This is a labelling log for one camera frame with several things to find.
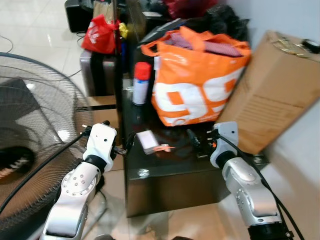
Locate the white key fob orange tag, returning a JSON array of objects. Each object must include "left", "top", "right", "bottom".
[{"left": 136, "top": 130, "right": 175, "bottom": 155}]

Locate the dark glossy side table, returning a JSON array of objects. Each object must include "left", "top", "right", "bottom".
[{"left": 117, "top": 79, "right": 271, "bottom": 219}]

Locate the orange and white shopping bag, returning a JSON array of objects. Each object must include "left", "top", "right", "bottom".
[{"left": 141, "top": 26, "right": 252, "bottom": 129}]

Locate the silver metal case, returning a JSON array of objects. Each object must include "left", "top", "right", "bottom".
[{"left": 79, "top": 49, "right": 121, "bottom": 97}]

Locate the white spray can red cap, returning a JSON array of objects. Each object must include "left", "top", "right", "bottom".
[{"left": 132, "top": 62, "right": 153, "bottom": 107}]

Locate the brown cardboard box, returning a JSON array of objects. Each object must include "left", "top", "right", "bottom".
[{"left": 216, "top": 30, "right": 320, "bottom": 156}]

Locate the red plastic bag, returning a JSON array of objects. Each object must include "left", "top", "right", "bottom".
[{"left": 81, "top": 14, "right": 121, "bottom": 55}]

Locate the yellow plastic item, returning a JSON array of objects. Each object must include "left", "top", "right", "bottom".
[{"left": 117, "top": 22, "right": 130, "bottom": 40}]

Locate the black flat folder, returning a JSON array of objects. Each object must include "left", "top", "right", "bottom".
[{"left": 139, "top": 17, "right": 189, "bottom": 44}]

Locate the black fluffy bag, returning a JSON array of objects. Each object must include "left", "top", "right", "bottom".
[{"left": 202, "top": 4, "right": 251, "bottom": 44}]

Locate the black speaker box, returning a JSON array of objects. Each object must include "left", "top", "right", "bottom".
[{"left": 64, "top": 0, "right": 97, "bottom": 34}]

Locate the brass key bunch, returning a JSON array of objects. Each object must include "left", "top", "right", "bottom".
[{"left": 272, "top": 37, "right": 309, "bottom": 59}]

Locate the black round tape roll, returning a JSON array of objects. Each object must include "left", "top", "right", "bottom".
[{"left": 301, "top": 39, "right": 320, "bottom": 55}]

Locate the red fluffy duster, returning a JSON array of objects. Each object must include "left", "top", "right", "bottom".
[{"left": 165, "top": 0, "right": 219, "bottom": 19}]

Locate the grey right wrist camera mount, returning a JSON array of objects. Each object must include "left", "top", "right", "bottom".
[{"left": 209, "top": 121, "right": 240, "bottom": 169}]

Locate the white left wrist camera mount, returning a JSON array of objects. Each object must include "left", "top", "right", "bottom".
[{"left": 82, "top": 122, "right": 118, "bottom": 162}]

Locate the black wire fan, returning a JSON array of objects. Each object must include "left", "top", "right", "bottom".
[{"left": 0, "top": 52, "right": 97, "bottom": 232}]

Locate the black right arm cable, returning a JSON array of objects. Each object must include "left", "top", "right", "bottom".
[{"left": 215, "top": 134, "right": 306, "bottom": 240}]

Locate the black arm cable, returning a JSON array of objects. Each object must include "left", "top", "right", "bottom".
[
  {"left": 215, "top": 134, "right": 306, "bottom": 240},
  {"left": 0, "top": 129, "right": 94, "bottom": 217}
]

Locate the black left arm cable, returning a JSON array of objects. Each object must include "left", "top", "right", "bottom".
[{"left": 0, "top": 129, "right": 94, "bottom": 217}]

